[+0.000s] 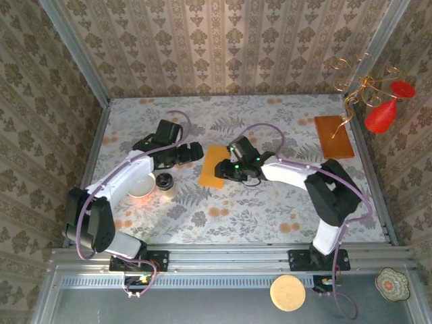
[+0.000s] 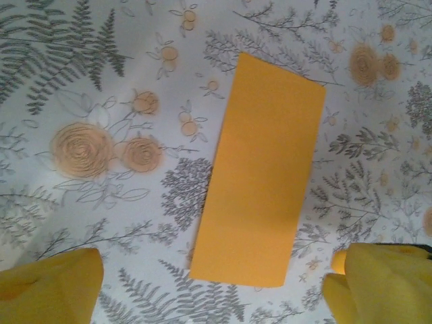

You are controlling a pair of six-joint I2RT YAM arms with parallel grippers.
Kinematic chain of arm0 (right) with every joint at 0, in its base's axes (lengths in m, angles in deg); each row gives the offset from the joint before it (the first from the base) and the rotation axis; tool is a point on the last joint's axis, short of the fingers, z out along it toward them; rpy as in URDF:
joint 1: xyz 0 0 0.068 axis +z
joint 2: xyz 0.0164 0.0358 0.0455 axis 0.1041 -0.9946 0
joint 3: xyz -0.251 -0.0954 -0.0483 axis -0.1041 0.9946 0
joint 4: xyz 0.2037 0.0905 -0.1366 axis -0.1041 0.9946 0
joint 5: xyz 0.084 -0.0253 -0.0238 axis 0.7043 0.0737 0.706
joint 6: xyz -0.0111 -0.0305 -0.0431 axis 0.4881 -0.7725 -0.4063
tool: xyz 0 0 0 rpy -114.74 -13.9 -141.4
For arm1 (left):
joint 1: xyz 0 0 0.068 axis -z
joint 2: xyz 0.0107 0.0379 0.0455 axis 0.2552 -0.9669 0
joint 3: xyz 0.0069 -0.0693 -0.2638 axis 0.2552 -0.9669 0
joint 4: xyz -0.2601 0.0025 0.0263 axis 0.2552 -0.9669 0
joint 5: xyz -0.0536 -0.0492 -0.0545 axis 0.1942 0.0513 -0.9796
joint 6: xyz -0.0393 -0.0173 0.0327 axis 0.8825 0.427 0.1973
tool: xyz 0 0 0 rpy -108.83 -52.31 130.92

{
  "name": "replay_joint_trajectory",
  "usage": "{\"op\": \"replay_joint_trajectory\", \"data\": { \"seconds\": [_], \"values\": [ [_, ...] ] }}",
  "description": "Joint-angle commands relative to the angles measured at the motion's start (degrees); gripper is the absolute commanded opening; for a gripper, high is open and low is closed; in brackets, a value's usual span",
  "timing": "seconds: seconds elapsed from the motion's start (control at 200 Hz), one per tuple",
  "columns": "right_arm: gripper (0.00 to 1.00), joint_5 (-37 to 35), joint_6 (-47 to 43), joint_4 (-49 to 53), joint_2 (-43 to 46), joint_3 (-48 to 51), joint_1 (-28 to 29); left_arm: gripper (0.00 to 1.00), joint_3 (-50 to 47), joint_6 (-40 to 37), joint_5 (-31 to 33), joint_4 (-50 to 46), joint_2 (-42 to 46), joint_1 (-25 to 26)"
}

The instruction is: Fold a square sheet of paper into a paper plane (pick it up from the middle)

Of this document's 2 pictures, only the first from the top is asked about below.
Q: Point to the orange square paper sheet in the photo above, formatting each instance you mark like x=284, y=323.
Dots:
x=211, y=168

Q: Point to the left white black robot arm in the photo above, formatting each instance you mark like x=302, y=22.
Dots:
x=125, y=243

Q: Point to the glass jar with black lid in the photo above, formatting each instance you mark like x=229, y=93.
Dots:
x=166, y=187

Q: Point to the white bowl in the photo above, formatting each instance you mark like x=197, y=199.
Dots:
x=141, y=188

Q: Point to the floral table cover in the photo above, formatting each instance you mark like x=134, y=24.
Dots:
x=189, y=108

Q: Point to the brown wooden board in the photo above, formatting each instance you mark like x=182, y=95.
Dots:
x=332, y=130

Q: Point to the small controller board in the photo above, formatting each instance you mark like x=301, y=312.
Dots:
x=325, y=283
x=136, y=281

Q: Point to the round cork coaster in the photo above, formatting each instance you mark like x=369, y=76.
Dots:
x=287, y=293

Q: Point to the red wine glass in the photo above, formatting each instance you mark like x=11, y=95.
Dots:
x=381, y=116

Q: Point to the small patterned dish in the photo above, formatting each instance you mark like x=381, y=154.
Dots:
x=392, y=285

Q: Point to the aluminium table side rail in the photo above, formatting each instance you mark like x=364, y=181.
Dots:
x=370, y=168
x=92, y=152

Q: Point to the wide aluminium base rail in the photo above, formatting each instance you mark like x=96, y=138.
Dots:
x=229, y=258

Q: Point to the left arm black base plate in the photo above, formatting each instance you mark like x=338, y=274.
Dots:
x=162, y=261

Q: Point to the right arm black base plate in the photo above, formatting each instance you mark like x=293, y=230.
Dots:
x=297, y=260

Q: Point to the aluminium corner post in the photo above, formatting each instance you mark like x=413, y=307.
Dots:
x=76, y=50
x=383, y=33

